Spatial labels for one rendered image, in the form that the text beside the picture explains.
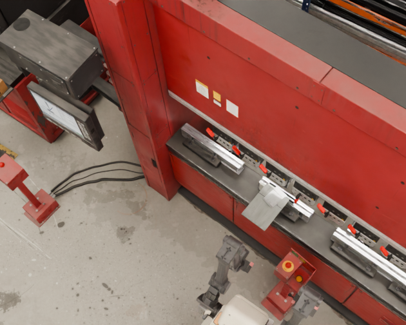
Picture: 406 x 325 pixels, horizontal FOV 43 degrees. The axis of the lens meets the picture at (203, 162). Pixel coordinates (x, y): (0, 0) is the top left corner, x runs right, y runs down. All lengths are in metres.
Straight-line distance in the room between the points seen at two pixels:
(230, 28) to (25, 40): 1.15
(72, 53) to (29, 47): 0.24
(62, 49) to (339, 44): 1.39
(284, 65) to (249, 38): 0.19
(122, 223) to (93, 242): 0.28
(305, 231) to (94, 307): 1.79
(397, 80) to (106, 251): 2.84
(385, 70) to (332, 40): 0.25
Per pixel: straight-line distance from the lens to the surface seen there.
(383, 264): 3.31
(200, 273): 4.17
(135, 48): 2.73
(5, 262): 4.56
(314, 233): 3.38
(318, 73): 2.18
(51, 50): 2.84
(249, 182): 3.47
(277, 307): 4.07
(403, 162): 2.28
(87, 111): 3.02
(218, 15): 2.35
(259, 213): 3.25
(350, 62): 2.23
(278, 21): 2.33
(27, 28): 2.98
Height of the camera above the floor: 4.03
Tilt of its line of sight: 63 degrees down
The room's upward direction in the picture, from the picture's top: 6 degrees counter-clockwise
